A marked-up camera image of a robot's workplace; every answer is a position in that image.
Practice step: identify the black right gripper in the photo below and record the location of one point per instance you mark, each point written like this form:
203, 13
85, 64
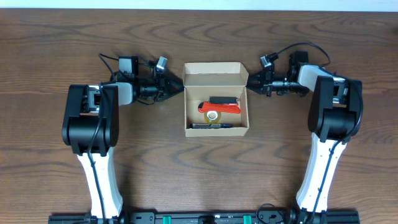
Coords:
267, 84

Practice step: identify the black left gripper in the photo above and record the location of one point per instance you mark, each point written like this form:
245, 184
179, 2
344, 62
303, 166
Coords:
160, 88

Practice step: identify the brown cardboard box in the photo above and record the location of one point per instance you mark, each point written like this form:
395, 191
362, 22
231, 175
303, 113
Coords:
206, 79

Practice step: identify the red utility knife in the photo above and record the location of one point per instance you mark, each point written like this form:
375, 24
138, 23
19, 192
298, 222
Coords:
207, 106

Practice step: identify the black capped marker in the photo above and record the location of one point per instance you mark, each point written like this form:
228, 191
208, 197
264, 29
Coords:
201, 126

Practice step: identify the yellow tape roll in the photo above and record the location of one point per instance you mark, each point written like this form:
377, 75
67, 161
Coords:
212, 117

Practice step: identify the blue capped marker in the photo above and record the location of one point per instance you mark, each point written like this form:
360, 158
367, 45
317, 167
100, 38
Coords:
220, 125

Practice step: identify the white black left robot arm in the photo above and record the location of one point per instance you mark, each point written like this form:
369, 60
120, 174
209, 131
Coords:
91, 129

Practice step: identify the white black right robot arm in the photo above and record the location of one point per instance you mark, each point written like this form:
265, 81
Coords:
334, 117

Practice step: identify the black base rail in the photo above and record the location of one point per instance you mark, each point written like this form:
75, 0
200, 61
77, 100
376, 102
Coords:
269, 215

